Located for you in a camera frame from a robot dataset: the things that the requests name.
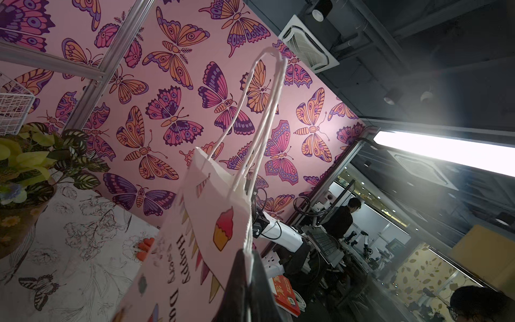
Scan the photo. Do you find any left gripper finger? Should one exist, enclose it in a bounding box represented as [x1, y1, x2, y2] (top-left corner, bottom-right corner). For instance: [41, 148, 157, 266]
[213, 249, 282, 322]

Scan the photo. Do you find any white paper bag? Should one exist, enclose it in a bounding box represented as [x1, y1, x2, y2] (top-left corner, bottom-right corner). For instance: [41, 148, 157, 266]
[113, 47, 286, 321]

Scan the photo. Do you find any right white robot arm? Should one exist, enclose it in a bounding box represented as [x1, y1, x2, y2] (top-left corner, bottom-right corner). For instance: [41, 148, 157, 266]
[252, 197, 314, 279]

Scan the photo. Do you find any red book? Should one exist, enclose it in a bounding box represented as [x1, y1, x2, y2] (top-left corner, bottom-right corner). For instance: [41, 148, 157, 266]
[269, 275, 301, 317]

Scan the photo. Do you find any red rubber glove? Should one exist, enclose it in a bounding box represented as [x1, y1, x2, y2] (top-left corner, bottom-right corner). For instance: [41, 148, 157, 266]
[135, 237, 155, 262]

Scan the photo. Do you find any person in black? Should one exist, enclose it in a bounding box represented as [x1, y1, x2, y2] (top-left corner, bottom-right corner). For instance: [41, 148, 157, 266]
[322, 197, 362, 240]

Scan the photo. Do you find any green potted plant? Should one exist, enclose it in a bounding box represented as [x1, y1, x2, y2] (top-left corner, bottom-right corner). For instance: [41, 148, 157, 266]
[1, 122, 110, 258]

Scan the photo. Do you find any white wire wall basket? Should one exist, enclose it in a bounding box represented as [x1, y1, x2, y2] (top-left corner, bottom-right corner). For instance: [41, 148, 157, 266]
[0, 73, 36, 136]

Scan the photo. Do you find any aluminium frame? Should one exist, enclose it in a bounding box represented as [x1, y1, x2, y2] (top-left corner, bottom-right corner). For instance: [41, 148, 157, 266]
[1, 0, 154, 130]

